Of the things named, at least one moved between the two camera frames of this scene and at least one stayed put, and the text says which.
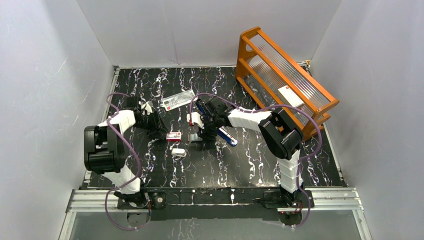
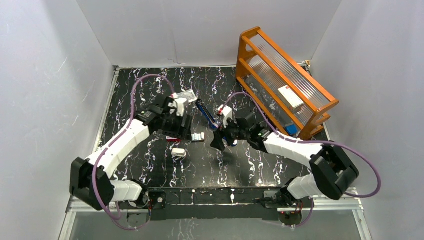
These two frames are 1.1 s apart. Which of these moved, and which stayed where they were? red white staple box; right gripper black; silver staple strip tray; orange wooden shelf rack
Moved: right gripper black
Stayed: red white staple box; silver staple strip tray; orange wooden shelf rack
